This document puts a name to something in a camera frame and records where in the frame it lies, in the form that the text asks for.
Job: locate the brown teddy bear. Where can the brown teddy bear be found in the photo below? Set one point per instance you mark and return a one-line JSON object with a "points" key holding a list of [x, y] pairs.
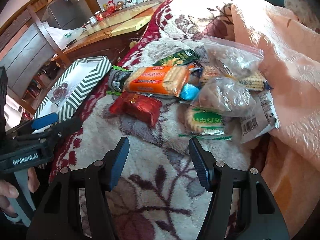
{"points": [[120, 5]]}

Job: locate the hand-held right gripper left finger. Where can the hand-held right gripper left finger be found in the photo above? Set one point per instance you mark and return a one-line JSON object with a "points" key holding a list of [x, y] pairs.
{"points": [[117, 166]]}

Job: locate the green label round biscuit packet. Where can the green label round biscuit packet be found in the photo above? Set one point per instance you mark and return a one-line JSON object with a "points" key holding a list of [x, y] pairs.
{"points": [[202, 122]]}

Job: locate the floral plush blanket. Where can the floral plush blanket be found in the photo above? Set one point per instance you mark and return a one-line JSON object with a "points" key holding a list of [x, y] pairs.
{"points": [[155, 155]]}

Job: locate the dark green cracker packet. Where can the dark green cracker packet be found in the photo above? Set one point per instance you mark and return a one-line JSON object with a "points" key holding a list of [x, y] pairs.
{"points": [[180, 57]]}

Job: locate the red plush doll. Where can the red plush doll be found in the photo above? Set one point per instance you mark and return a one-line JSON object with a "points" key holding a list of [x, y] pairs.
{"points": [[110, 8]]}

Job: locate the wooden table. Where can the wooden table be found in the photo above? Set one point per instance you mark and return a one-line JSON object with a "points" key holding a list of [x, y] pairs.
{"points": [[110, 31]]}

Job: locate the knotted clear snack bag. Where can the knotted clear snack bag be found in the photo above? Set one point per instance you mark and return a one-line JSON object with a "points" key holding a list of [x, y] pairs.
{"points": [[225, 97]]}

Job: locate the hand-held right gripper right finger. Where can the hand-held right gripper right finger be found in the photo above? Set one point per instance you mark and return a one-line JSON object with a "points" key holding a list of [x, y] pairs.
{"points": [[200, 166]]}

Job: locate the white plastic bag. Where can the white plastic bag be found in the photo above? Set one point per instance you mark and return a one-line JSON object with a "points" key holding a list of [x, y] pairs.
{"points": [[60, 36]]}

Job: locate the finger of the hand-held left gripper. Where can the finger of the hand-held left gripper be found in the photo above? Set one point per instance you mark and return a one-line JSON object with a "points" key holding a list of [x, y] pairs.
{"points": [[67, 126], [45, 122]]}

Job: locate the wooden chair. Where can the wooden chair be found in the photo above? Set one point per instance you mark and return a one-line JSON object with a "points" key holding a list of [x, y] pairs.
{"points": [[41, 31]]}

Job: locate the person's left hand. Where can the person's left hand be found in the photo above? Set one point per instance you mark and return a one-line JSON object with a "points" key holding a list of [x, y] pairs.
{"points": [[10, 192]]}

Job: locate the black green snack packet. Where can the black green snack packet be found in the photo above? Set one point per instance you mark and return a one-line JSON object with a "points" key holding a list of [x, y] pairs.
{"points": [[117, 80]]}

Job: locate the flat yellow box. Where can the flat yellow box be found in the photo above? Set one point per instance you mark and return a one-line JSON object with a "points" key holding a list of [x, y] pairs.
{"points": [[130, 23]]}

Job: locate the small red box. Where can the small red box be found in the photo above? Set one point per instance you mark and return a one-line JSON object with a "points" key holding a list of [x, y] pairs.
{"points": [[99, 17]]}

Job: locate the clear wrapped dark candies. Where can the clear wrapped dark candies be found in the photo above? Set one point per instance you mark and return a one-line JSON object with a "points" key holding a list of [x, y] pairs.
{"points": [[60, 92]]}

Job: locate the grey refrigerator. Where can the grey refrigerator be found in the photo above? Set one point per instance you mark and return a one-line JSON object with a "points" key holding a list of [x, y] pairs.
{"points": [[62, 12]]}

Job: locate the small light blue packet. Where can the small light blue packet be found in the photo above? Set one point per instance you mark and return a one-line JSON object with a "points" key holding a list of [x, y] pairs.
{"points": [[189, 91]]}

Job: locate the clear soda cracker packet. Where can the clear soda cracker packet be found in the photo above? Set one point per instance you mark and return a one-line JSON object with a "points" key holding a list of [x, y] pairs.
{"points": [[252, 82]]}

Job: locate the floral pillow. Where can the floral pillow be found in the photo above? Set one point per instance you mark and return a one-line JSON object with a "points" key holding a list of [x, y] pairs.
{"points": [[300, 2]]}

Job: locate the white barcode snack packet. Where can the white barcode snack packet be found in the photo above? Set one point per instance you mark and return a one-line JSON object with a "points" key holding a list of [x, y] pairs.
{"points": [[262, 115]]}

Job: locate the small square cracker packet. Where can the small square cracker packet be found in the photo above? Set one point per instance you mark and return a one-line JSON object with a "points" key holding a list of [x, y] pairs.
{"points": [[208, 74]]}

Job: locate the green white striped box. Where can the green white striped box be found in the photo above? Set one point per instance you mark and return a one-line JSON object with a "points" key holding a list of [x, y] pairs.
{"points": [[87, 85]]}

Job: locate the clear zip bag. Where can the clear zip bag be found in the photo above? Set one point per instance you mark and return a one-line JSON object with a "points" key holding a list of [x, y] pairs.
{"points": [[232, 57]]}

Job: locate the red snack packet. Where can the red snack packet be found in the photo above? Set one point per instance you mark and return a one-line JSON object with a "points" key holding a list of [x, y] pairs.
{"points": [[140, 107]]}

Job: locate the orange cracker packet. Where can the orange cracker packet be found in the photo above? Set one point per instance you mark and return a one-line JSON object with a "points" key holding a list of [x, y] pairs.
{"points": [[155, 80]]}

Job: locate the peach quilt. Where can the peach quilt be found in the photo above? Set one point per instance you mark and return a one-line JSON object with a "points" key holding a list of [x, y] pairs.
{"points": [[287, 67]]}

